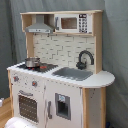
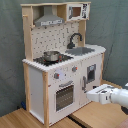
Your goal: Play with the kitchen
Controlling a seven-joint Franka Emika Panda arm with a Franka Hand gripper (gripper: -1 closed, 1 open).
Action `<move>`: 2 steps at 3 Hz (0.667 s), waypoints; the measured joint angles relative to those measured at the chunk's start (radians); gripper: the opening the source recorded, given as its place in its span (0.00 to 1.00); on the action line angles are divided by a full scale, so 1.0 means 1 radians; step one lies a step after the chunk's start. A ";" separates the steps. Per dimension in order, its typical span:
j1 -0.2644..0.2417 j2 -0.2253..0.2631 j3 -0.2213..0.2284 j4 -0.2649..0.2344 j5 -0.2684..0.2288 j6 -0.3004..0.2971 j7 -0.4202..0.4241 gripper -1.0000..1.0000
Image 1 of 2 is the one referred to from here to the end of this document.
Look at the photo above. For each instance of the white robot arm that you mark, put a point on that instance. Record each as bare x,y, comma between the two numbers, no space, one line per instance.
16,122

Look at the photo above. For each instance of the wooden toy kitchen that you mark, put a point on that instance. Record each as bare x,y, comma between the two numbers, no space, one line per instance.
62,49

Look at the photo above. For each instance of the grey toy sink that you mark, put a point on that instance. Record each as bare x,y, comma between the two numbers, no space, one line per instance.
71,73

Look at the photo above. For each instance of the black toy faucet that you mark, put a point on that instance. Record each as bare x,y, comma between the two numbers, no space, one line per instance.
82,64

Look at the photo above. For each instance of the black toy stovetop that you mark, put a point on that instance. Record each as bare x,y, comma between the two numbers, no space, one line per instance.
43,67

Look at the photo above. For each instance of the silver metal pot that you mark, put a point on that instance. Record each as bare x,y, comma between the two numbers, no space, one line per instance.
32,62

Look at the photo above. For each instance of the right red stove knob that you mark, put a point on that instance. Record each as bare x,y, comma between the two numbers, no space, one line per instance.
34,83

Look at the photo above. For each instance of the red stove knob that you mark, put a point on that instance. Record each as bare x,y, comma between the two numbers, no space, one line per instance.
34,83
16,78

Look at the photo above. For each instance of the white cabinet door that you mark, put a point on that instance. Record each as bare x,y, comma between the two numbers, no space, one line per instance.
63,106

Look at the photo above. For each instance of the white toy microwave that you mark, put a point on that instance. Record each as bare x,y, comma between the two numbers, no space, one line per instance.
73,23

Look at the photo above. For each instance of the grey range hood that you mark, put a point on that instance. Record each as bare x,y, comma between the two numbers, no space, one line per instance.
39,26

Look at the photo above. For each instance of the left red stove knob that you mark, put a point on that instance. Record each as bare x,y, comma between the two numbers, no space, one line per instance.
16,78

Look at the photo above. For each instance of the white oven door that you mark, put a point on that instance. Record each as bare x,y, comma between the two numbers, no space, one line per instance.
28,104

